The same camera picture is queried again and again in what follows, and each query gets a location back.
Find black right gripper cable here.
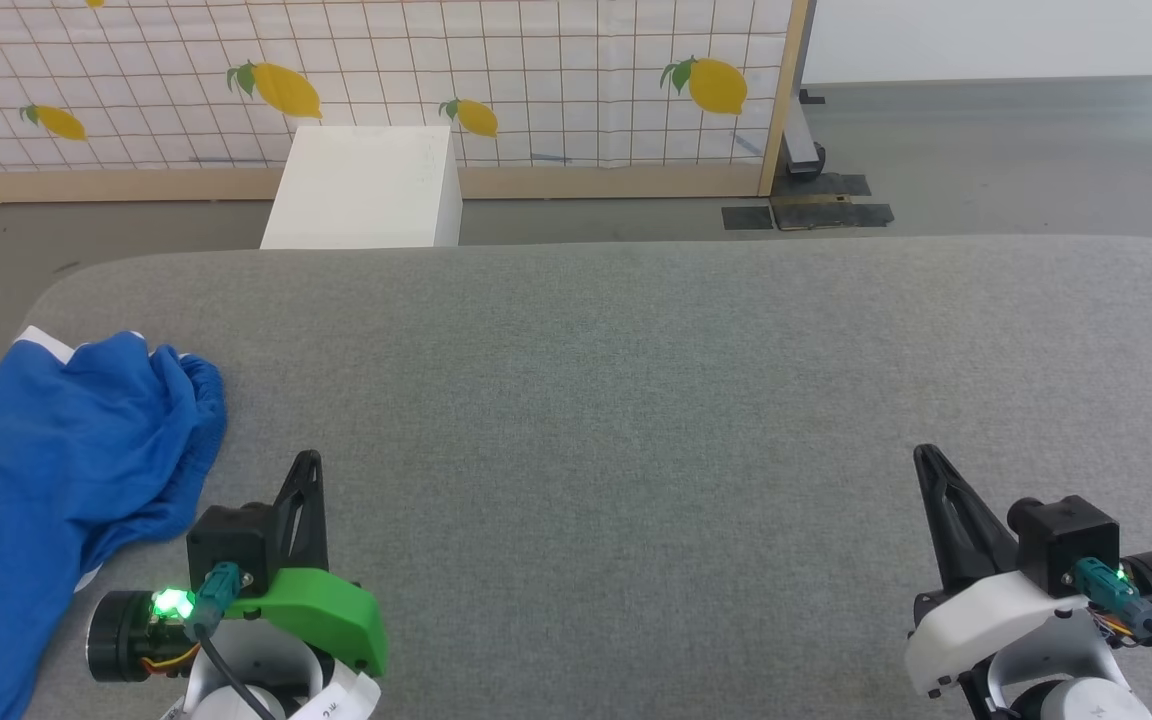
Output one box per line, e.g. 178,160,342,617
1074,557,1152,703

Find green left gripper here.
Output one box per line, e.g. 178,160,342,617
86,450,389,685

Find large black floor tape patch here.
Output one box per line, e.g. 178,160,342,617
770,174,895,232

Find grey fabric sofa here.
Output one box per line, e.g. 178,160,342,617
0,235,1152,720

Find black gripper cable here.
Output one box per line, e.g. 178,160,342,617
186,561,279,720
1074,557,1152,703

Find white rectangular box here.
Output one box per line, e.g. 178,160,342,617
259,125,464,250

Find grey metal stand foot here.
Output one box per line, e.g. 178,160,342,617
782,88,827,181

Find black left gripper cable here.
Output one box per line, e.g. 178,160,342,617
186,561,279,720

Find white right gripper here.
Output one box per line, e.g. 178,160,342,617
903,444,1152,699

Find blue Lakers basketball shorts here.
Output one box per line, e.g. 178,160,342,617
0,326,229,720

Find lemon print partition screen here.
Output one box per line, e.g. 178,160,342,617
0,0,815,204

